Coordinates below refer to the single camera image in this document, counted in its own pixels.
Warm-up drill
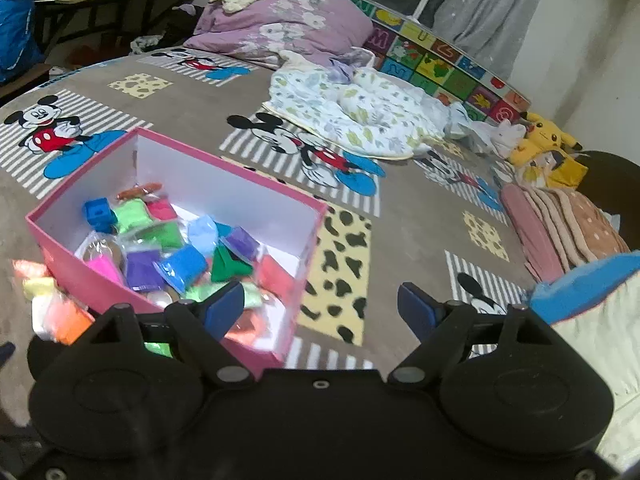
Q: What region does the dark brown chair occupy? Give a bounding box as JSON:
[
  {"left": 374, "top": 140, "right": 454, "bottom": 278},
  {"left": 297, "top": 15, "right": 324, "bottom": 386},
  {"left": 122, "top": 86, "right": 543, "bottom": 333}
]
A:
[{"left": 570, "top": 150, "right": 640, "bottom": 256}]

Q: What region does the purple clay packet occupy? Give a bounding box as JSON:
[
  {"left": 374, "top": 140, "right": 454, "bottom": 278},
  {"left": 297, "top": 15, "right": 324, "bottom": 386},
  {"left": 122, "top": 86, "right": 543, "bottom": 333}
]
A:
[{"left": 124, "top": 250, "right": 165, "bottom": 292}]

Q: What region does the green triangle mould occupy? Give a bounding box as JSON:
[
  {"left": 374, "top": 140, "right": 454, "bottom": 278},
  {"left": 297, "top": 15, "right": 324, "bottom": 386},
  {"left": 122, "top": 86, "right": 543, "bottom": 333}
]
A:
[{"left": 210, "top": 246, "right": 253, "bottom": 283}]

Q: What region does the yellow clay packet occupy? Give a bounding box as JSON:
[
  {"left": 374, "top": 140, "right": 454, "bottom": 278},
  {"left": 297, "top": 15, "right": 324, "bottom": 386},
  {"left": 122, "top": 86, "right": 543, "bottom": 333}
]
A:
[{"left": 22, "top": 277, "right": 57, "bottom": 301}]

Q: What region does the pink cardboard box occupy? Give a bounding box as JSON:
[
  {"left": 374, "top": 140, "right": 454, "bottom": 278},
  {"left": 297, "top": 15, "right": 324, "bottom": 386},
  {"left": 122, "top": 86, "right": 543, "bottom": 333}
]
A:
[{"left": 26, "top": 127, "right": 328, "bottom": 380}]

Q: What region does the orange clay packet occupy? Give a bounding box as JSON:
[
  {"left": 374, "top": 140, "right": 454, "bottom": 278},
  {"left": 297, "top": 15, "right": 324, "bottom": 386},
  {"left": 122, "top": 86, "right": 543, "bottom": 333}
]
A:
[
  {"left": 50, "top": 295, "right": 96, "bottom": 346},
  {"left": 11, "top": 259, "right": 51, "bottom": 281}
]

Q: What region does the yellow plush toy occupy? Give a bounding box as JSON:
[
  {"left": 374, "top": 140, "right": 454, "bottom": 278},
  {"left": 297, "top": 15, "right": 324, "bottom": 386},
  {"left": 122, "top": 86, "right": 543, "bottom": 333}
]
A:
[{"left": 507, "top": 110, "right": 590, "bottom": 191}]

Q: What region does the purple floral duvet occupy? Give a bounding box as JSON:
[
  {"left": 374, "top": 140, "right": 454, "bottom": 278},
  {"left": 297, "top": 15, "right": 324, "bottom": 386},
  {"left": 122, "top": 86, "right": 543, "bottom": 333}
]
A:
[{"left": 185, "top": 0, "right": 376, "bottom": 68}]

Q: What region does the white plush toy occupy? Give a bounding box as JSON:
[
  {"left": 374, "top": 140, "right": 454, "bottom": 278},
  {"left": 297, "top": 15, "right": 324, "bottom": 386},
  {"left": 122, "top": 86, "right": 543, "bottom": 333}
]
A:
[{"left": 492, "top": 119, "right": 526, "bottom": 158}]

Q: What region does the green clay packet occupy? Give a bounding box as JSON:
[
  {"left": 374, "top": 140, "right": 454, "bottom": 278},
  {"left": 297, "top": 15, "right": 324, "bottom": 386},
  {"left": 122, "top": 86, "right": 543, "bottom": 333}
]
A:
[{"left": 131, "top": 221, "right": 183, "bottom": 251}]

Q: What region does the colourful alphabet foam mat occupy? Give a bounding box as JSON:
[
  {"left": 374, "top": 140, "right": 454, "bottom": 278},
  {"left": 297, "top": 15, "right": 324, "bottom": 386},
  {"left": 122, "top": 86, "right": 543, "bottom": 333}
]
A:
[{"left": 345, "top": 0, "right": 531, "bottom": 126}]

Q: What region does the white crumpled cloth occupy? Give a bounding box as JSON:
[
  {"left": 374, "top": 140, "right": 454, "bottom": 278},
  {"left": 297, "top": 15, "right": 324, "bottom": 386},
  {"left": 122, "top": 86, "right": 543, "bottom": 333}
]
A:
[{"left": 445, "top": 102, "right": 501, "bottom": 153}]

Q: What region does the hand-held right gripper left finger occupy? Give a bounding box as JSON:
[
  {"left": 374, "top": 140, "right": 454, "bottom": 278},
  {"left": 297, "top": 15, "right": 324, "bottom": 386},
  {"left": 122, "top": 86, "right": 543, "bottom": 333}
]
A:
[{"left": 50, "top": 281, "right": 253, "bottom": 388}]

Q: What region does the blue square mould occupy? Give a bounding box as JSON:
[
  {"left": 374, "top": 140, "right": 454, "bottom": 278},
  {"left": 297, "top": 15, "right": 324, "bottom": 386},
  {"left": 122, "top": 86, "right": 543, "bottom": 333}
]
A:
[{"left": 82, "top": 197, "right": 117, "bottom": 233}]

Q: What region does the grey curtain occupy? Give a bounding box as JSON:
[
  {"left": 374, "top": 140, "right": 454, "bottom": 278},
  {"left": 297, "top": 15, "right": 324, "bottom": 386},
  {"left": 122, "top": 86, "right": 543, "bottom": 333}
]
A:
[{"left": 431, "top": 0, "right": 553, "bottom": 68}]

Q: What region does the blue and cream pillow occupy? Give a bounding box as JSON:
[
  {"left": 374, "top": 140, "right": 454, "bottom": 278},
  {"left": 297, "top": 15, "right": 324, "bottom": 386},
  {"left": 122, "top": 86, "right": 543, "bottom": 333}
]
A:
[{"left": 529, "top": 251, "right": 640, "bottom": 471}]

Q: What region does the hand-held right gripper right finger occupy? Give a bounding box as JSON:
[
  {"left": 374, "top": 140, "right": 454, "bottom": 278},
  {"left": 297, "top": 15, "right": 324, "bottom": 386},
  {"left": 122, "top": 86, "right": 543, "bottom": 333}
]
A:
[{"left": 387, "top": 282, "right": 588, "bottom": 388}]

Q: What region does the pink folded blanket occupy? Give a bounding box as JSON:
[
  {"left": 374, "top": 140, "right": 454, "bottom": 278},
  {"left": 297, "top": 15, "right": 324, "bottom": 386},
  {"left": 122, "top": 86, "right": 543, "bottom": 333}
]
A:
[{"left": 501, "top": 182, "right": 632, "bottom": 283}]

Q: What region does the cartoon mouse printed blanket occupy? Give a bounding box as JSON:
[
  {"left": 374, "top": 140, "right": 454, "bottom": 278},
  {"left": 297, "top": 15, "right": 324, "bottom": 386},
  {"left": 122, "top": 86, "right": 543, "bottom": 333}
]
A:
[{"left": 0, "top": 46, "right": 640, "bottom": 431}]

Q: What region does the pile of colourful clay packets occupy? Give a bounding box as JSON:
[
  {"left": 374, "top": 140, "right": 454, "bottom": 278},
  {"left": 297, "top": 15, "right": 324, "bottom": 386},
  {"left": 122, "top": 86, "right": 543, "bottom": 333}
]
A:
[{"left": 75, "top": 182, "right": 307, "bottom": 358}]

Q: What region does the white clay block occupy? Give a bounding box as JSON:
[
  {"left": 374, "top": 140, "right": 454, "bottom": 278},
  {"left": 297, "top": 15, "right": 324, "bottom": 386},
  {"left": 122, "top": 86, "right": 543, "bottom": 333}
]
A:
[{"left": 31, "top": 297, "right": 56, "bottom": 338}]

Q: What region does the blue bag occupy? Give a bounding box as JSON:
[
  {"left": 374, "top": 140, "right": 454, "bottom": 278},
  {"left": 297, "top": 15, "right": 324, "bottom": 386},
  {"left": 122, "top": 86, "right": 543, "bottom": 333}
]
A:
[{"left": 0, "top": 0, "right": 46, "bottom": 86}]

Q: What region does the white leaf-print quilt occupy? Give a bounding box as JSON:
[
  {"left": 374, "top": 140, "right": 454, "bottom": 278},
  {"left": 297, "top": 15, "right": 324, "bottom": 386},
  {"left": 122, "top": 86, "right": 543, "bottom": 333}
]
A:
[{"left": 262, "top": 47, "right": 473, "bottom": 162}]

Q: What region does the dark cloth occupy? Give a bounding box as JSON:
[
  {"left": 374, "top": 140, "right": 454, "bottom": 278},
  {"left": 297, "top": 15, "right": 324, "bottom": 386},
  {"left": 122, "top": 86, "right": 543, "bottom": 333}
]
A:
[{"left": 165, "top": 5, "right": 211, "bottom": 43}]

